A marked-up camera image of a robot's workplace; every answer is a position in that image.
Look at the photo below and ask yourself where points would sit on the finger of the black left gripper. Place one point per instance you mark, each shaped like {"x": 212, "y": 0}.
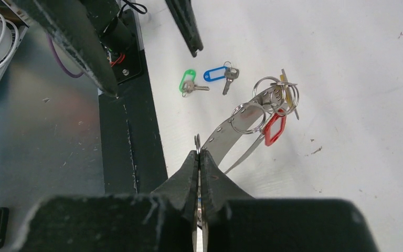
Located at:
{"x": 184, "y": 17}
{"x": 75, "y": 26}

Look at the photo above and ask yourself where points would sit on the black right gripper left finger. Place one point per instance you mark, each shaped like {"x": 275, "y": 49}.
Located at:
{"x": 163, "y": 220}

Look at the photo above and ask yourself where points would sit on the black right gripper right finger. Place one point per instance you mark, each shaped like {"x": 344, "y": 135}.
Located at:
{"x": 233, "y": 220}

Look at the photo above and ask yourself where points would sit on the blue tag key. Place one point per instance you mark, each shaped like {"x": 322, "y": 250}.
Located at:
{"x": 227, "y": 72}

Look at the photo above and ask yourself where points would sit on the red tag key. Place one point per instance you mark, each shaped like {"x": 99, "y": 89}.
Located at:
{"x": 274, "y": 129}

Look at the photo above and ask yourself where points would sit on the yellow tag key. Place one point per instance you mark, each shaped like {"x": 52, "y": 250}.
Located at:
{"x": 292, "y": 96}

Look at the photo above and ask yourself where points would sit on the green tag key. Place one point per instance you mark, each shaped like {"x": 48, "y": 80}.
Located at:
{"x": 187, "y": 84}

